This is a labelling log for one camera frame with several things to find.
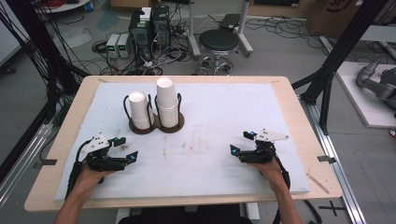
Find black frame with cable bundle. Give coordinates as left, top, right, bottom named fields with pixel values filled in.
left=0, top=0, right=90, bottom=125

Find aluminium floor rail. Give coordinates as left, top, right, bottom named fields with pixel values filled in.
left=0, top=122, right=54, bottom=209
left=300, top=96, right=368, bottom=224

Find white round table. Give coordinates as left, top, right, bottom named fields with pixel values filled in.
left=35, top=0, right=92, bottom=14

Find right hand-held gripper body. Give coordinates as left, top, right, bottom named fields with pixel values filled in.
left=238, top=128, right=290, bottom=165

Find left hand-held gripper cable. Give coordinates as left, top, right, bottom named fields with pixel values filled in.
left=64, top=139, right=94, bottom=200

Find tangle of floor cables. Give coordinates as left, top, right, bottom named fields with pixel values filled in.
left=92, top=40, right=194, bottom=77

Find person's dark clothing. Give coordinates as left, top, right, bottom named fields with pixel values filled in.
left=118, top=203, right=253, bottom=224

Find thin wooden stick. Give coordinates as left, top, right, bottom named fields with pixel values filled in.
left=306, top=173, right=330, bottom=195

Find right hand-held gripper cable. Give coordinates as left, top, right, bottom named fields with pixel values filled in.
left=272, top=153, right=292, bottom=224

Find black loose floor cables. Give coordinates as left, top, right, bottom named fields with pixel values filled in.
left=246, top=17, right=325, bottom=50

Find black round stool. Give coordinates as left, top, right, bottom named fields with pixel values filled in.
left=198, top=28, right=241, bottom=77

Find large cardboard box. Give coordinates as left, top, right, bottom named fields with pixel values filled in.
left=306, top=0, right=396, bottom=38

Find white stand leg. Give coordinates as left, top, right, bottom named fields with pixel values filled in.
left=186, top=0, right=202, bottom=59
left=237, top=0, right=255, bottom=59

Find hand-held gripper cable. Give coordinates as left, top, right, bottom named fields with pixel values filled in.
left=64, top=139, right=94, bottom=200
left=272, top=153, right=292, bottom=224

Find short stack of white cups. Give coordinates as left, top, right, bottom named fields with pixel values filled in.
left=128, top=91, right=155, bottom=131

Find tall stack of white cups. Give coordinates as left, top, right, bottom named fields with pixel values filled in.
left=155, top=77, right=180, bottom=129

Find grey power supply unit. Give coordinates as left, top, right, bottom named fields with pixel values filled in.
left=106, top=33, right=120, bottom=59
left=117, top=33, right=134, bottom=59

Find person's right hand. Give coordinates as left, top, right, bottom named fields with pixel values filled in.
left=248, top=161, right=290, bottom=195

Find black metal frame post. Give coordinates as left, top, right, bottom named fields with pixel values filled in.
left=291, top=0, right=390, bottom=135

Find small white box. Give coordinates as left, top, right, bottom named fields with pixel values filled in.
left=139, top=7, right=152, bottom=22

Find black wire cup holder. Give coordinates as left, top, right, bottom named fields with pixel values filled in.
left=122, top=92, right=185, bottom=135

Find white platform board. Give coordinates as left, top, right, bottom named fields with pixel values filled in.
left=335, top=61, right=396, bottom=129

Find white foam mat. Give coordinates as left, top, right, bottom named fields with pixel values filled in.
left=54, top=81, right=311, bottom=201

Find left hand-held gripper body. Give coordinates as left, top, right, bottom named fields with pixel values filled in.
left=81, top=132, right=127, bottom=173

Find black flat device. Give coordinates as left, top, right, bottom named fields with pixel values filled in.
left=219, top=13, right=242, bottom=31

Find black computer tower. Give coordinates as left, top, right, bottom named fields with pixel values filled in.
left=129, top=10, right=153, bottom=60
left=152, top=5, right=172, bottom=48

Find person's left hand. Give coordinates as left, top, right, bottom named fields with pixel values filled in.
left=74, top=169, right=115, bottom=199

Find light wooden table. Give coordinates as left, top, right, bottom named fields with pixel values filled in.
left=23, top=75, right=344, bottom=213

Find black tape cross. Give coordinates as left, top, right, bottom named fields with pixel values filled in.
left=318, top=200, right=346, bottom=217

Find black tape piece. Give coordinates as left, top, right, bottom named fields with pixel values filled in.
left=317, top=155, right=337, bottom=164
left=33, top=159, right=59, bottom=169

